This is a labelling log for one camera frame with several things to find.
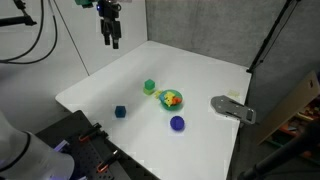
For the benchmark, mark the yellow toy animal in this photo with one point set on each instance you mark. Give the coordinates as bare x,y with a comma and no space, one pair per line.
170,99

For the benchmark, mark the dark blue block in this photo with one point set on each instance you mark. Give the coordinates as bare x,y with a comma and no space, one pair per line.
120,111

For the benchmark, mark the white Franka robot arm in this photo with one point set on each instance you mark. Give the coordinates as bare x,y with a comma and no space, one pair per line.
30,160

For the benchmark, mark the thick black stand pole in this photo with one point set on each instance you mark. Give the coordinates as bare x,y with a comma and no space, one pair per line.
283,150

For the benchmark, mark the grey metal plate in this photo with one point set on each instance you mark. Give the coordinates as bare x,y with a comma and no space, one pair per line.
233,109

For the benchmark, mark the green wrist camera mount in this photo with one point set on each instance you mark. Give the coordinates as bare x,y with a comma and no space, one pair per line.
85,2

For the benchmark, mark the orange black clamp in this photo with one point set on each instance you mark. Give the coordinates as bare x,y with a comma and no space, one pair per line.
89,133
108,161

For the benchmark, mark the thin black stand pole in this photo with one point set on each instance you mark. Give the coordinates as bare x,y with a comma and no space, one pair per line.
271,33

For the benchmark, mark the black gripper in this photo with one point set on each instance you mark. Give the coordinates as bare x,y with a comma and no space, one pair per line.
110,15

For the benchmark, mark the green bowl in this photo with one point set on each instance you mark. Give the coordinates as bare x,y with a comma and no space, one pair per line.
171,107

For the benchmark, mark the dark green block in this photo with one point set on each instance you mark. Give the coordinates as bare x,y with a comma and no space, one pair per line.
149,84

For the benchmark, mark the light blue toy animal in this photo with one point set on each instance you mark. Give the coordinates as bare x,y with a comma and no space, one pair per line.
162,98

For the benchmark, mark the black perforated base board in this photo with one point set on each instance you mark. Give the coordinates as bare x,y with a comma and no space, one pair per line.
86,156

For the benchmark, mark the purple bumpy ball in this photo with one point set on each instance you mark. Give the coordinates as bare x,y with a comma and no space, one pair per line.
177,123

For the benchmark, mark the orange toy animal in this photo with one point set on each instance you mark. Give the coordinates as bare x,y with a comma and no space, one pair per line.
177,100

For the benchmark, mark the light brown wooden board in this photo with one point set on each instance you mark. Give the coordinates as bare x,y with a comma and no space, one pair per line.
293,103

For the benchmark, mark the yellow star toy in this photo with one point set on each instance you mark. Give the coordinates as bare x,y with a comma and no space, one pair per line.
157,94

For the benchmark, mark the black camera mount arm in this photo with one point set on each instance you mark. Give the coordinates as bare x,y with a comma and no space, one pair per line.
20,20

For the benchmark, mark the colourful toy shelf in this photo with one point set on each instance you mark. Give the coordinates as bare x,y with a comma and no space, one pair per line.
301,125

